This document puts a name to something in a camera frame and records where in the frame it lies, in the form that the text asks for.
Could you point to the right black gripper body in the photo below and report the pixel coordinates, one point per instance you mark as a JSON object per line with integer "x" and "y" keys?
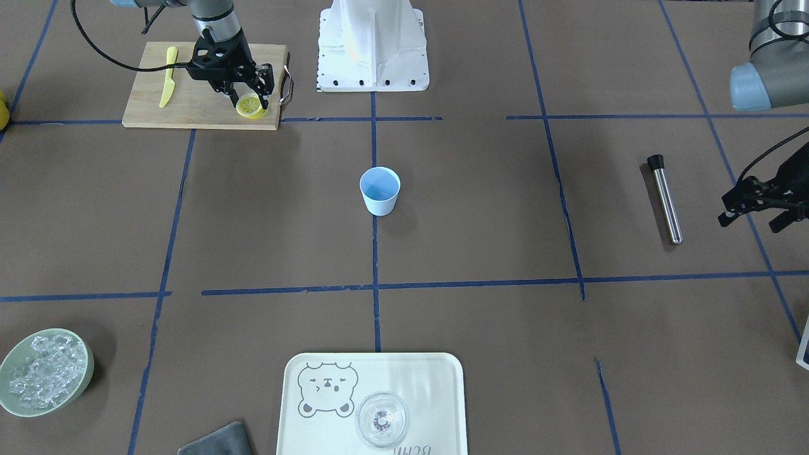
{"x": 243, "y": 69}

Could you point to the lemon slice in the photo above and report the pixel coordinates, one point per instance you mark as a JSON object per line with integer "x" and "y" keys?
{"x": 249, "y": 106}

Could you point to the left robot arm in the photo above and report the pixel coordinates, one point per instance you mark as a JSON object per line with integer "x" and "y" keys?
{"x": 776, "y": 74}

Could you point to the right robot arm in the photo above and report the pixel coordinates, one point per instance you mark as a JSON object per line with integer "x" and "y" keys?
{"x": 219, "y": 16}

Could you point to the light blue plastic cup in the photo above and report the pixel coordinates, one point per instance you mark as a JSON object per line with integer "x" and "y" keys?
{"x": 380, "y": 188}

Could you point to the whole yellow lemon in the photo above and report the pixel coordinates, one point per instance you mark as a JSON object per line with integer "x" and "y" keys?
{"x": 5, "y": 115}

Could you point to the wooden cutting board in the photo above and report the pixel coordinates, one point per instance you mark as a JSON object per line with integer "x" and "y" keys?
{"x": 194, "y": 105}

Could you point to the yellow plastic knife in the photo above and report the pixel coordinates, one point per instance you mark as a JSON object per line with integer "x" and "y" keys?
{"x": 169, "y": 84}

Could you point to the cream bear tray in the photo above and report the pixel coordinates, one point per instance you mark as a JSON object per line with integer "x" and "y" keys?
{"x": 322, "y": 393}

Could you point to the green bowl of ice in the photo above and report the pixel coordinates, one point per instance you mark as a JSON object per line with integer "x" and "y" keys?
{"x": 45, "y": 372}

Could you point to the grey folded cloth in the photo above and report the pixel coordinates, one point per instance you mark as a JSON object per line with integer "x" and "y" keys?
{"x": 230, "y": 439}

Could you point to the clear wine glass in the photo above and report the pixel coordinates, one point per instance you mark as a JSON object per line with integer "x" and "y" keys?
{"x": 382, "y": 420}

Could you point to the steel muddler black tip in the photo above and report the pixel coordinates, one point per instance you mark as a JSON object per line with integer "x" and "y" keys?
{"x": 657, "y": 167}

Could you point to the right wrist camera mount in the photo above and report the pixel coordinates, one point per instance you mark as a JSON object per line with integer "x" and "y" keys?
{"x": 209, "y": 54}

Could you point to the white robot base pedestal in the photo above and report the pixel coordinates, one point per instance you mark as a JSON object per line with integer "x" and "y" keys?
{"x": 372, "y": 46}

